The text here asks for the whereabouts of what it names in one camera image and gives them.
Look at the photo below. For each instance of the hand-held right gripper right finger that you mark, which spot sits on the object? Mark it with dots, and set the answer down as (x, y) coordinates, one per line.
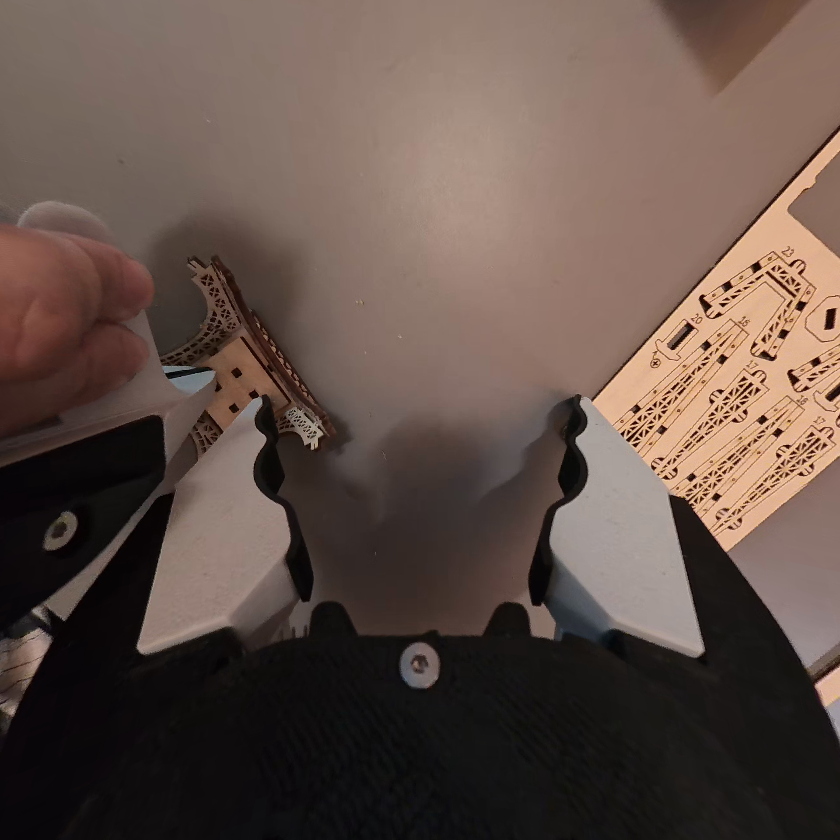
(623, 544)

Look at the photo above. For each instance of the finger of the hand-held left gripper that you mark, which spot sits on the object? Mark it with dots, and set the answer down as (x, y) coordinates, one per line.
(187, 407)
(65, 216)

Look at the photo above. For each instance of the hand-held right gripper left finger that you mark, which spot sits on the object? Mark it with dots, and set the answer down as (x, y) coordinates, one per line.
(216, 544)

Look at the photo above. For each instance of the wooden tower base model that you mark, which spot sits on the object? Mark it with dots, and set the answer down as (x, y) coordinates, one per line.
(226, 358)

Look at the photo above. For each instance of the grey desk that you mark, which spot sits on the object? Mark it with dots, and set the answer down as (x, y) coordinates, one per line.
(426, 197)

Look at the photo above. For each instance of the person's left hand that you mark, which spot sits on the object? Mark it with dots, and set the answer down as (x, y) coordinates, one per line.
(59, 315)

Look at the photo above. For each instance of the wooden sheet with tower parts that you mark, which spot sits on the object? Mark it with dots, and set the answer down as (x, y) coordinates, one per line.
(764, 308)

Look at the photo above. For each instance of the empty wooden sheet frame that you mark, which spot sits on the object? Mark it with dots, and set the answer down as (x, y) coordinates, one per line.
(830, 690)

